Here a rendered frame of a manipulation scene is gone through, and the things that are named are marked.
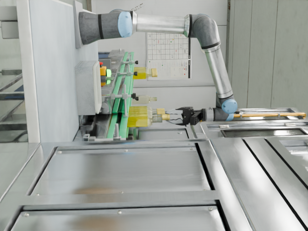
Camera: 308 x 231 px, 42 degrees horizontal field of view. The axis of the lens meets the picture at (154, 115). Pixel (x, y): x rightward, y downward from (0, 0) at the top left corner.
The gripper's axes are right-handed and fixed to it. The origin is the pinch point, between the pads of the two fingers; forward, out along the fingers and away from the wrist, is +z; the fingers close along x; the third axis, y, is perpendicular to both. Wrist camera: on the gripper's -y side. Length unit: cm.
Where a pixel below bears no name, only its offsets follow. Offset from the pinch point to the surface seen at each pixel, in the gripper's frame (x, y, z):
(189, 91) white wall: -117, 587, -79
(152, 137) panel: -12.7, 4.0, 8.6
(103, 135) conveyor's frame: 5, -44, 30
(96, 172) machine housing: 20, -116, 25
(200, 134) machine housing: -12.9, 6.3, -18.3
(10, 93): 15, 0, 83
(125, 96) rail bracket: 14.6, -13.2, 21.9
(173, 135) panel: -12.6, 5.2, -3.5
